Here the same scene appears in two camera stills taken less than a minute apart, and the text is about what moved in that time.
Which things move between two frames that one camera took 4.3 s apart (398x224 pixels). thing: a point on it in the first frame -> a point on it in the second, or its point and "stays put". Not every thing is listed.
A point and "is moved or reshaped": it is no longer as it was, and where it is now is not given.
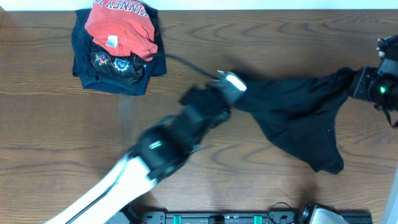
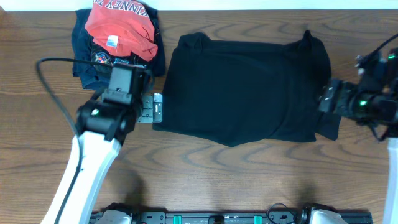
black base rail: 223,216 stays put
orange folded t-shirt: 122,28 stays put
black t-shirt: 300,115 is moved or reshaped
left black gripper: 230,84 -> 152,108
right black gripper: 359,88 -> 344,89
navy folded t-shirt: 83,65 stays put
